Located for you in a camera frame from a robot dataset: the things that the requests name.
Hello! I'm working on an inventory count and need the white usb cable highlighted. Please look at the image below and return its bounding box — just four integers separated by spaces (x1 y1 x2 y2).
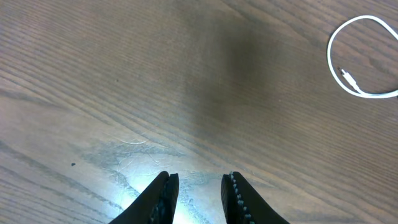
326 15 398 100

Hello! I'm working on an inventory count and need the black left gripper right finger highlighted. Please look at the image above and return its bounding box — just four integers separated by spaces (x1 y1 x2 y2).
221 171 289 224

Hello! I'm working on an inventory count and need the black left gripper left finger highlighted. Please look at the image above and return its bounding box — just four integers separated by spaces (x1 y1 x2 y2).
109 171 179 224

